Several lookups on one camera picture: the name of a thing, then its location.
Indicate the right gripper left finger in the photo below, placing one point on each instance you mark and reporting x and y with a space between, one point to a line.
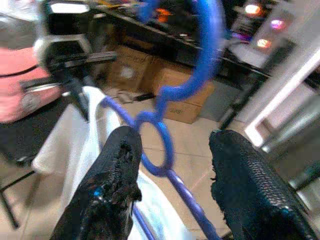
107 180

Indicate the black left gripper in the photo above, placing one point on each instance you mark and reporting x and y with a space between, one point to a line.
70 62

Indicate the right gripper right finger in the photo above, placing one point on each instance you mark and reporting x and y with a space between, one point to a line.
250 185

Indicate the plain white garment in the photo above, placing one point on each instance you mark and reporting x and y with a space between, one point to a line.
75 140

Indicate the blue plastic hanger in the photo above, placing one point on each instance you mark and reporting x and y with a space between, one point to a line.
205 50

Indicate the pink fabric pouch bag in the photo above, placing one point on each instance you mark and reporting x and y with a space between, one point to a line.
22 85

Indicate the narrow cardboard box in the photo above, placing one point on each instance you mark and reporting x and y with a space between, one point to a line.
130 70

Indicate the black folding chair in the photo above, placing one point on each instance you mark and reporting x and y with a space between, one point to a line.
25 140

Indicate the white framed glass door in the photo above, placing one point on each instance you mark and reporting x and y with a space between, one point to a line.
282 100

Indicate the printed cardboard box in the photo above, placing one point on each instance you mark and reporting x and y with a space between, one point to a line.
185 112

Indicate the large plain cardboard box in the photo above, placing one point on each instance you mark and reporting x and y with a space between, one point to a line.
175 82

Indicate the black desk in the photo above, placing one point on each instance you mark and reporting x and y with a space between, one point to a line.
175 47

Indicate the white computer case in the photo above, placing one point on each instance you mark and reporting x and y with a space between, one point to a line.
265 37

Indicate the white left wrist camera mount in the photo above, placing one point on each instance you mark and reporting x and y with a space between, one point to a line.
83 43

